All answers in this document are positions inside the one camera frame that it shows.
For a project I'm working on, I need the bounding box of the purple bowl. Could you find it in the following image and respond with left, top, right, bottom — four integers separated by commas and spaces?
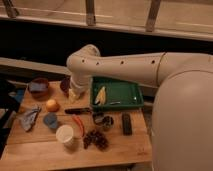
60, 77, 70, 96

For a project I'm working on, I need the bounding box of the white cup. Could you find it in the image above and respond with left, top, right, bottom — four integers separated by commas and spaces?
56, 125, 74, 146

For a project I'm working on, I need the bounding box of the blue sponge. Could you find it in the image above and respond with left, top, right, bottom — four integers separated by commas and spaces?
29, 82, 46, 92

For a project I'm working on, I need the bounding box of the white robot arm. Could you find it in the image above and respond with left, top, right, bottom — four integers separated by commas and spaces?
67, 44, 213, 171

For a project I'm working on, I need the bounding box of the black rectangular block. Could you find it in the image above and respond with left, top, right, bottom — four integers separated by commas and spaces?
122, 113, 132, 135

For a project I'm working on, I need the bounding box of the yellow corn cob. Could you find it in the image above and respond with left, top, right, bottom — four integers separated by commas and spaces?
95, 86, 106, 105

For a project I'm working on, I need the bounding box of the orange fruit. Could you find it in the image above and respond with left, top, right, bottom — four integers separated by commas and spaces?
46, 99, 60, 112

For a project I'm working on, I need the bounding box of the red chili pepper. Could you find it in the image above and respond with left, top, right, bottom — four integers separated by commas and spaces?
72, 115, 84, 137

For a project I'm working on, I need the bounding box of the blue object at table edge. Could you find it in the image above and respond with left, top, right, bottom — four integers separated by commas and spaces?
10, 89, 25, 103

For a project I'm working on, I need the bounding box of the brown bowl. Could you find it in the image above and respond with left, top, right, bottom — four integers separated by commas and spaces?
28, 78, 49, 98

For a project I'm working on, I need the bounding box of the brown grape bunch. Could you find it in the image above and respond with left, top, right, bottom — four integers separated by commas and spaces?
83, 130, 109, 151

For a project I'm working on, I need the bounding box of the small black metal object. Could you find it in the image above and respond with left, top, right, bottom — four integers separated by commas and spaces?
92, 112, 104, 125

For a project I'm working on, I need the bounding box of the black handled brush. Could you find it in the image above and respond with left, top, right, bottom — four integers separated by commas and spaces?
64, 108, 91, 115

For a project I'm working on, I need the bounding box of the grey blue cloth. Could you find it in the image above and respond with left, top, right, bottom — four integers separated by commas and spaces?
18, 106, 41, 132

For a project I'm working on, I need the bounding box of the green plastic tray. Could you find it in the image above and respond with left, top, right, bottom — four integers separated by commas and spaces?
90, 77, 144, 111

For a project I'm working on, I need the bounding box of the blue plastic cup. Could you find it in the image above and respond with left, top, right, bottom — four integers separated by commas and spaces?
43, 112, 58, 129

